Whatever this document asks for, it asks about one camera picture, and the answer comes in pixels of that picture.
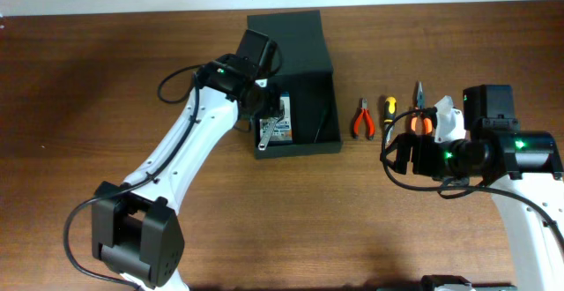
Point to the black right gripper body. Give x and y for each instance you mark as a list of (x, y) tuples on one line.
[(423, 155)]

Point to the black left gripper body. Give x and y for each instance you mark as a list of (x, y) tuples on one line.
[(273, 104)]

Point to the silver adjustable wrench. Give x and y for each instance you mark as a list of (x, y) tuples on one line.
[(270, 126)]

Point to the orange black long nose pliers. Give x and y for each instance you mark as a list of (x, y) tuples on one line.
[(420, 119)]

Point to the red handled small cutting pliers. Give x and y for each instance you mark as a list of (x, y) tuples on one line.
[(362, 116)]

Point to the yellow black stubby screwdriver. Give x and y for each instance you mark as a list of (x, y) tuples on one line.
[(390, 111)]

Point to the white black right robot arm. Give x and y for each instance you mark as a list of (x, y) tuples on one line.
[(481, 147)]

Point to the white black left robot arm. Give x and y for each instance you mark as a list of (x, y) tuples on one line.
[(135, 228)]

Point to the white blue screwdriver set box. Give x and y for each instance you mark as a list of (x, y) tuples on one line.
[(282, 133)]

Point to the black open cardboard box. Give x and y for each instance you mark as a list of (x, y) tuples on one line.
[(306, 73)]

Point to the black base plate bottom edge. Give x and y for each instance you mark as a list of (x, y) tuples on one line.
[(447, 283)]

